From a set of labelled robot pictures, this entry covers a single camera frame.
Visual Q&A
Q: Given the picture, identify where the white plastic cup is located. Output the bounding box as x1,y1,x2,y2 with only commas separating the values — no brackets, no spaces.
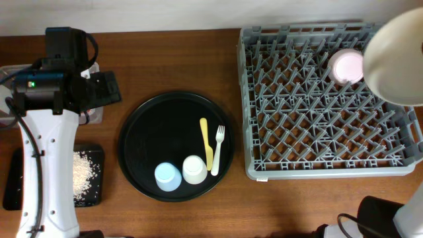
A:
182,155,208,184

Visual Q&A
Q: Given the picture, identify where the yellow plastic knife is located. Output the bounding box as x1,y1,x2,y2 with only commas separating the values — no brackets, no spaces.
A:
200,118,213,171

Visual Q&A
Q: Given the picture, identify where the clear plastic waste bin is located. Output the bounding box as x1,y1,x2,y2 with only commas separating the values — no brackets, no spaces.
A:
1,64,103,126

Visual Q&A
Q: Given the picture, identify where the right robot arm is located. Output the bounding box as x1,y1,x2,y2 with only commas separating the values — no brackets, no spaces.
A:
311,186,422,238

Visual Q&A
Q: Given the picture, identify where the pile of rice grains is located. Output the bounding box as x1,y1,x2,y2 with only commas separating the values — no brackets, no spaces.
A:
73,151,100,200

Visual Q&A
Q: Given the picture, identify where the black rectangular tray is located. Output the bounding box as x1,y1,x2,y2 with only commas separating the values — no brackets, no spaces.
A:
3,143,104,211

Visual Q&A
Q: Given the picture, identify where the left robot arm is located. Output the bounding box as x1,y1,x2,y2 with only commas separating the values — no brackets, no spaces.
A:
2,27,122,237

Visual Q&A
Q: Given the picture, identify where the grey plastic dishwasher rack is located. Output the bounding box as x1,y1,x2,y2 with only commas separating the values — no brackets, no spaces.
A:
237,22,422,181

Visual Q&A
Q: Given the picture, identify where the large beige bowl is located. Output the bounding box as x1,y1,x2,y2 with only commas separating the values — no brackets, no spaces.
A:
364,8,422,106

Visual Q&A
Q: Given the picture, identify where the light blue plastic cup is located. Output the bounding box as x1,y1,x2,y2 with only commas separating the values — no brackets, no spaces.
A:
154,162,182,192

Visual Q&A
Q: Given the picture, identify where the white plastic fork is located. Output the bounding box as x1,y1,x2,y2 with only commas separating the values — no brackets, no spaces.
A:
211,125,225,176

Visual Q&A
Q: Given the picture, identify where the small pink bowl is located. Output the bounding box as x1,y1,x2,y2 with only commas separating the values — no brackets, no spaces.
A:
327,49,364,85

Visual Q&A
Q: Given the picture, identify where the round black serving tray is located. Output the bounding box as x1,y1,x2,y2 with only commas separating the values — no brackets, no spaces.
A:
118,91,235,202

